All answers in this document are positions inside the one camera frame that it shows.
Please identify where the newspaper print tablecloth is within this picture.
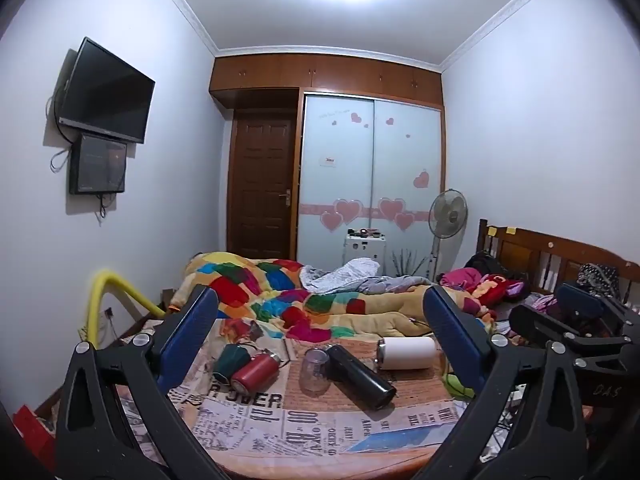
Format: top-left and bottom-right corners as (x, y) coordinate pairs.
(114, 316), (501, 463)

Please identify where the wall-mounted black television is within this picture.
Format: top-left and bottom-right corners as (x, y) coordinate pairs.
(56, 36), (156, 145)

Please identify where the black bag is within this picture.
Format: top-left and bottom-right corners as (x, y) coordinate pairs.
(464, 251), (528, 282)

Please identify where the yellow padded rail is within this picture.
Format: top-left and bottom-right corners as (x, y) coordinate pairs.
(85, 269), (167, 347)

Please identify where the black thermos bottle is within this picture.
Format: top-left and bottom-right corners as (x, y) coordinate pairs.
(325, 343), (397, 411)

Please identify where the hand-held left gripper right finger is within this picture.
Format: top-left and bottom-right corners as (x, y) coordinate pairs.
(405, 284), (596, 480)

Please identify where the pink clothing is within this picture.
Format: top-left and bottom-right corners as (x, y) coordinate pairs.
(439, 267), (483, 292)

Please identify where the black hanging cable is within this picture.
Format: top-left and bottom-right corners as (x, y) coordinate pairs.
(96, 192), (120, 219)

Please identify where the white thermos bottle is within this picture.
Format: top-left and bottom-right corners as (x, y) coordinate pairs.
(376, 336), (438, 371)

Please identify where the grey crumpled cloth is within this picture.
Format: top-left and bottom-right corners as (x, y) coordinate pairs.
(300, 257), (437, 297)

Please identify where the red thermos bottle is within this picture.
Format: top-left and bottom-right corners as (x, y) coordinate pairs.
(230, 351), (282, 395)

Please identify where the brown wooden door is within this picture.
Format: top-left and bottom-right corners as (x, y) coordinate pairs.
(227, 109), (297, 262)

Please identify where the clear glass cup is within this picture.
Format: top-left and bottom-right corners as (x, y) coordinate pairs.
(299, 346), (331, 394)

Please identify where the small white cabinet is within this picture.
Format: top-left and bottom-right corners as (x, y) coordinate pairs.
(343, 229), (389, 276)

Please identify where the pink and red clothes pile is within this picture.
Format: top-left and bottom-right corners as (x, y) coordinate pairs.
(471, 273), (527, 307)

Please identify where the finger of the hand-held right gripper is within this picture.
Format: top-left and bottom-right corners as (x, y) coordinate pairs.
(509, 304), (632, 357)
(556, 283), (640, 332)

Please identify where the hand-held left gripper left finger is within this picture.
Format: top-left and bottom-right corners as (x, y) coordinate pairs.
(54, 284), (238, 480)

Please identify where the frosted wardrobe with heart stickers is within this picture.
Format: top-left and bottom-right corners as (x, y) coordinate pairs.
(297, 90), (446, 281)

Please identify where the dark green cup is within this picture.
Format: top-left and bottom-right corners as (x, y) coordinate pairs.
(213, 342), (254, 386)

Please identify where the red box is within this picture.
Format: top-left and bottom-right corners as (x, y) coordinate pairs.
(12, 404), (57, 472)

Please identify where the small black wall monitor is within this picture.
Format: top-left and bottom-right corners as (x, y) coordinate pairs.
(68, 132), (129, 196)

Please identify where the brown overhead cabinet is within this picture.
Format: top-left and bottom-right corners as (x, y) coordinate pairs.
(209, 53), (445, 110)

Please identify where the patterned dark bag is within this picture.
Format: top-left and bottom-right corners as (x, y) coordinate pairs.
(576, 262), (622, 302)

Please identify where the wooden bed headboard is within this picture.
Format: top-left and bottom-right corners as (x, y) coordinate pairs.
(475, 218), (640, 307)

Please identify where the colourful patchwork blanket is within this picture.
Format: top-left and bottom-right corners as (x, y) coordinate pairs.
(167, 252), (497, 342)

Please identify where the standing electric fan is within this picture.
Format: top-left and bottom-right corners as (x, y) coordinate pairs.
(428, 188), (470, 282)

